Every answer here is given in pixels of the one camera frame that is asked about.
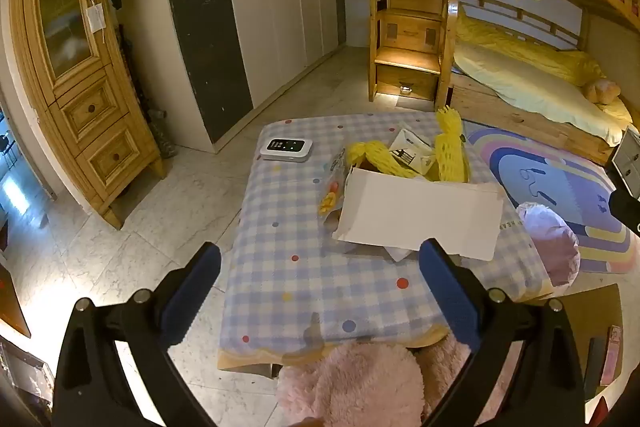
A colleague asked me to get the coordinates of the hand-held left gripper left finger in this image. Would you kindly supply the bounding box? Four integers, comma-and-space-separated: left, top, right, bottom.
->
52, 242, 223, 427

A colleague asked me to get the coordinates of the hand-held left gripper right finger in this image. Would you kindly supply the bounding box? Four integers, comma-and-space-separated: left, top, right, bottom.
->
419, 238, 586, 427

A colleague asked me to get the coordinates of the waste bin with pink liner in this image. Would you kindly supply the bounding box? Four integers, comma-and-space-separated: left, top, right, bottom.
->
515, 201, 582, 289

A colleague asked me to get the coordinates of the white cardboard box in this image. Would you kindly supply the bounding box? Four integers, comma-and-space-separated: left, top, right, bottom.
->
331, 164, 506, 262

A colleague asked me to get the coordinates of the yellow foam net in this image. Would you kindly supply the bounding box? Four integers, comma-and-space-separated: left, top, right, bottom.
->
434, 106, 470, 184
346, 141, 436, 180

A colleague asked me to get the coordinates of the white printed paper bag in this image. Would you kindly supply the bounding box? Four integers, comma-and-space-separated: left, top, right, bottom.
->
387, 127, 438, 172

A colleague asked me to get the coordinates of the clear colourful snack packet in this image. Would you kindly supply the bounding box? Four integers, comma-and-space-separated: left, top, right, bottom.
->
318, 148, 361, 228

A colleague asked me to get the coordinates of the rainbow oval rug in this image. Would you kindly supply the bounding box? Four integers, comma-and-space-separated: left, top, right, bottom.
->
462, 119, 636, 275

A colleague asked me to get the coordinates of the checked dotted tablecloth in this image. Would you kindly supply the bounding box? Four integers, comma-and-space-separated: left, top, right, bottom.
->
217, 112, 556, 370

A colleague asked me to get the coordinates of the plush toy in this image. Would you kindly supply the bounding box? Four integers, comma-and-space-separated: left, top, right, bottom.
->
585, 78, 622, 105

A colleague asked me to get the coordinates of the pink fluffy cushion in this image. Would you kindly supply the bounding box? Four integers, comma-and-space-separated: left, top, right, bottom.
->
276, 332, 506, 427

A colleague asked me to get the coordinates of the wooden bunk bed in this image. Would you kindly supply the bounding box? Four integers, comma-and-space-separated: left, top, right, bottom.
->
367, 0, 640, 168

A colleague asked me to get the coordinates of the pale yellow bed sheet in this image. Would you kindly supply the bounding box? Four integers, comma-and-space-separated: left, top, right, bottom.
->
452, 42, 640, 145

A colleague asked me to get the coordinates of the pink flat box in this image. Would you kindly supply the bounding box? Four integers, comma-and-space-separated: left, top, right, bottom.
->
600, 324, 623, 387

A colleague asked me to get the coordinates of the white electronic device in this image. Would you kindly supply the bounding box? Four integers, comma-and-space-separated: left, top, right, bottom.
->
259, 138, 313, 162

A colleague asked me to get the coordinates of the yellow quilt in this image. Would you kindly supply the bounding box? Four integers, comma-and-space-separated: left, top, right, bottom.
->
457, 4, 606, 88

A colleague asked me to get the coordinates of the wooden cabinet with glass door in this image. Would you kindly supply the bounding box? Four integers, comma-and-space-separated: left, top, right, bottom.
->
10, 0, 168, 230

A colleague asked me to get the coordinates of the wooden stair drawer unit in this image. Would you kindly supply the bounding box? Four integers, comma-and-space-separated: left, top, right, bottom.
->
369, 0, 458, 112

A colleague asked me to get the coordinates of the white paper tag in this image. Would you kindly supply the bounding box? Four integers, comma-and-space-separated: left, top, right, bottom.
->
85, 4, 107, 32

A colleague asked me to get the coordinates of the white wardrobe with round holes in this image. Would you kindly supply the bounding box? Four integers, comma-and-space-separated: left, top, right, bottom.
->
159, 0, 348, 155

